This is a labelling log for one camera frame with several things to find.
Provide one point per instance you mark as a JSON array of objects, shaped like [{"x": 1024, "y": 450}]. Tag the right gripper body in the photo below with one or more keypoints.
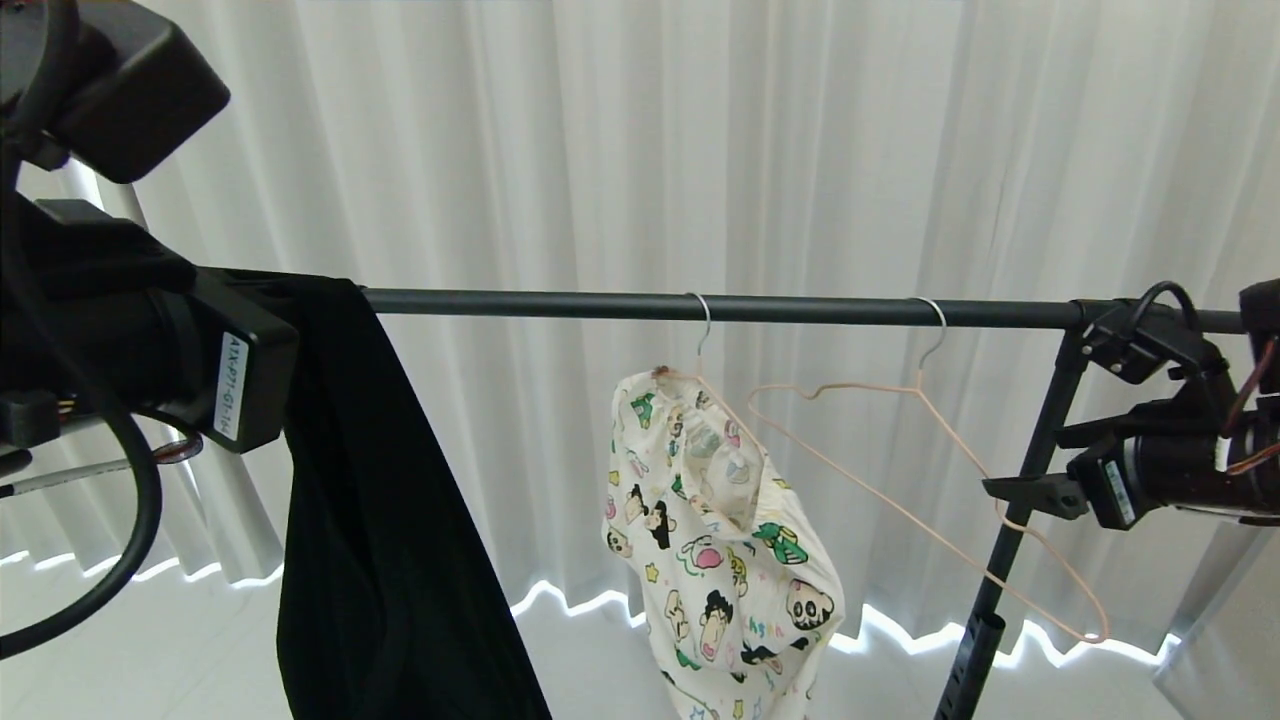
[{"x": 1180, "y": 475}]

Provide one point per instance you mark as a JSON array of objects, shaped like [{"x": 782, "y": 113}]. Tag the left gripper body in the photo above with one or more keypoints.
[{"x": 250, "y": 380}]

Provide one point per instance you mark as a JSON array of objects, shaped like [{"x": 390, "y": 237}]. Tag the pink clothes hanger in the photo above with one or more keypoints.
[
  {"x": 705, "y": 315},
  {"x": 960, "y": 455}
]

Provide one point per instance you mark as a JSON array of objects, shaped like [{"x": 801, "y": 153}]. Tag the black garment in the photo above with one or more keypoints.
[{"x": 380, "y": 560}]

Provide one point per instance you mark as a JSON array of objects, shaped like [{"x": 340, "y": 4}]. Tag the cream printed garment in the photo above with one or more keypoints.
[{"x": 720, "y": 580}]

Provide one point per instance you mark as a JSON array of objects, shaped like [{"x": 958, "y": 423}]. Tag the black clothes rack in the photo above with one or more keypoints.
[{"x": 560, "y": 303}]

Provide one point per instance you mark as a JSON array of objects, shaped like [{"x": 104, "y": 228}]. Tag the white curtain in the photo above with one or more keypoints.
[{"x": 600, "y": 150}]

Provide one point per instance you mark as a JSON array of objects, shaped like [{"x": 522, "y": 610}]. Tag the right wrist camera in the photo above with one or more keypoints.
[{"x": 1150, "y": 345}]

